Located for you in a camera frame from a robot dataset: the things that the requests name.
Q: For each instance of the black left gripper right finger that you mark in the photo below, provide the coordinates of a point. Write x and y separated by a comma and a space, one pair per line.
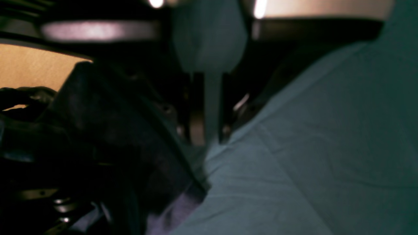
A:
285, 37

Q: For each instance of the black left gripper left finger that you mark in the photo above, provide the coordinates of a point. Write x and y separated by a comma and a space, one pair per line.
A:
136, 35

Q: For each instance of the blue-grey T-shirt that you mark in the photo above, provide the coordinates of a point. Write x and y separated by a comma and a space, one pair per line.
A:
90, 159

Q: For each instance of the teal table cloth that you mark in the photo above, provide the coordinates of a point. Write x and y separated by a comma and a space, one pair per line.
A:
334, 153

